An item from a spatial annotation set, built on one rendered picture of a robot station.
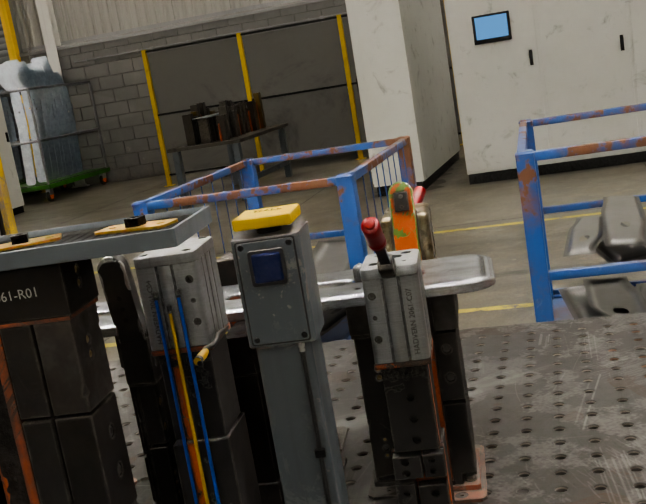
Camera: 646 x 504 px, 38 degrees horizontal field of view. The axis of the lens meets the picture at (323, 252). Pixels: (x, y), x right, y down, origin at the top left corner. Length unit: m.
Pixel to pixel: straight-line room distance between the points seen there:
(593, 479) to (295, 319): 0.56
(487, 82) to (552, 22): 0.78
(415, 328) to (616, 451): 0.44
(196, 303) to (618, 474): 0.61
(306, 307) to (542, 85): 8.16
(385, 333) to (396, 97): 8.03
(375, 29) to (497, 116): 1.41
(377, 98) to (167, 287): 8.07
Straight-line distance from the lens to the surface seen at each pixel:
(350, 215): 3.09
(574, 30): 9.02
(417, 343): 1.10
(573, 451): 1.43
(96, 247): 0.93
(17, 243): 1.04
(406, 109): 9.08
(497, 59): 9.02
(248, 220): 0.93
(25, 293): 1.01
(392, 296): 1.08
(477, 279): 1.20
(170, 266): 1.12
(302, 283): 0.93
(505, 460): 1.42
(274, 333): 0.94
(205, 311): 1.13
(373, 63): 9.13
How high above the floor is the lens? 1.29
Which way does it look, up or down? 11 degrees down
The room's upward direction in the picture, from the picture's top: 9 degrees counter-clockwise
